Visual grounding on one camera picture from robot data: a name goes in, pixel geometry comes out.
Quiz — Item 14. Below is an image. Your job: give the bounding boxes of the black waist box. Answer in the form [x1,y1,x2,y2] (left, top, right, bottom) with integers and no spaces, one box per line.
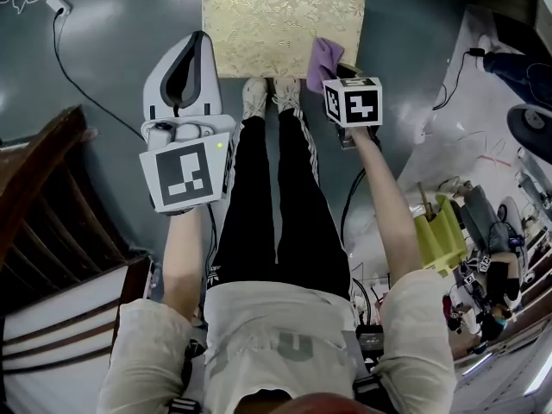
[355,324,386,362]

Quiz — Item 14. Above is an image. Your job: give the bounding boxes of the long black power cable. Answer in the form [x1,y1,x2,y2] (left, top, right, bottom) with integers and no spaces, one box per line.
[52,13,147,142]

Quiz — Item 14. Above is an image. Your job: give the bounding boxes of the person's white shoe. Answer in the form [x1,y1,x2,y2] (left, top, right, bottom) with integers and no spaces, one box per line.
[241,78,270,122]
[271,78,303,113]

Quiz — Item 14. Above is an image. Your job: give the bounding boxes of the grey office chair base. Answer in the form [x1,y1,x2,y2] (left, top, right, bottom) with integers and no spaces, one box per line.
[506,103,552,164]

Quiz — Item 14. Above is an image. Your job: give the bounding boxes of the person's right forearm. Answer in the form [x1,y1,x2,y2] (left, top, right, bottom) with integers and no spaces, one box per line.
[351,127,424,289]

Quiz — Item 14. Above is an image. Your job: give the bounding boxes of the white power strip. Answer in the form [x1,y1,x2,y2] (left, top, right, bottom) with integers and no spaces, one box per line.
[45,0,72,17]

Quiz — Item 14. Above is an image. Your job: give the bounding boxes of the person's black striped trousers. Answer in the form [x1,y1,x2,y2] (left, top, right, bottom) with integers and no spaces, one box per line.
[204,110,353,302]

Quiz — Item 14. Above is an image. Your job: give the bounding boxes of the black shoulder strap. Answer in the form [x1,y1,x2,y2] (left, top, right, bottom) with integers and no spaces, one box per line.
[351,375,386,405]
[170,337,207,414]

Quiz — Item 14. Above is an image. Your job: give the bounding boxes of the person's cream shirt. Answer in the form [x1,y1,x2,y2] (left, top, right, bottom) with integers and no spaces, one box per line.
[97,269,457,414]

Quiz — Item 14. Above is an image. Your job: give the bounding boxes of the person's right white shoe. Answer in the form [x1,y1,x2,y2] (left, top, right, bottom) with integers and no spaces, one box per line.
[271,78,303,113]

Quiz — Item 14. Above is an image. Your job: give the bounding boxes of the black right shoulder strap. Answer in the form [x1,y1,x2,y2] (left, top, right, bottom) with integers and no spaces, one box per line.
[351,375,386,405]

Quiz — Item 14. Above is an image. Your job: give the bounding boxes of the yellow-green stool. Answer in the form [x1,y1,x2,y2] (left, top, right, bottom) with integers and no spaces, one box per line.
[413,194,468,279]

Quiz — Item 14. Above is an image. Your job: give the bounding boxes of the purple cloth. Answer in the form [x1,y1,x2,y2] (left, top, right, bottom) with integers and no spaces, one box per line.
[305,36,347,95]

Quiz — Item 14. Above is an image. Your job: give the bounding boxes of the cream upholstered stool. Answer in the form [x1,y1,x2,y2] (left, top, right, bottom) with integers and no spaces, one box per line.
[201,0,367,80]

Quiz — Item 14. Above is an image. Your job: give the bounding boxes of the black left shoulder strap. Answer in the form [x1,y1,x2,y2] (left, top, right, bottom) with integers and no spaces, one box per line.
[170,337,207,414]

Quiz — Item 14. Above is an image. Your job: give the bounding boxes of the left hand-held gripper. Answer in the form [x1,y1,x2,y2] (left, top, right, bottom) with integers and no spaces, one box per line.
[138,30,238,215]

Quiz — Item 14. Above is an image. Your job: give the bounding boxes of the dark teal floor mat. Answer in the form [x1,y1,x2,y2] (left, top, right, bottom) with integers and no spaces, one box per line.
[0,0,471,254]

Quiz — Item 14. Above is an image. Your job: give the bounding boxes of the dark wooden chair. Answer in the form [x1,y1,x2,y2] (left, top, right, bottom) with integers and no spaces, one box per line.
[0,104,154,378]

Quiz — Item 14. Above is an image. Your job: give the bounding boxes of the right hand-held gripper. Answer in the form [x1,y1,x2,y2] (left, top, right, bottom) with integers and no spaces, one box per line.
[322,63,385,151]

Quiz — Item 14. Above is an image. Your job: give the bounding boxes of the person's left white shoe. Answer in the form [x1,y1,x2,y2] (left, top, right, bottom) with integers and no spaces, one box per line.
[241,78,270,122]

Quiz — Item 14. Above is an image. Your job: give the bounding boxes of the person's left forearm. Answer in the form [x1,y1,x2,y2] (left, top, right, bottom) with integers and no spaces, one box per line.
[161,209,217,322]

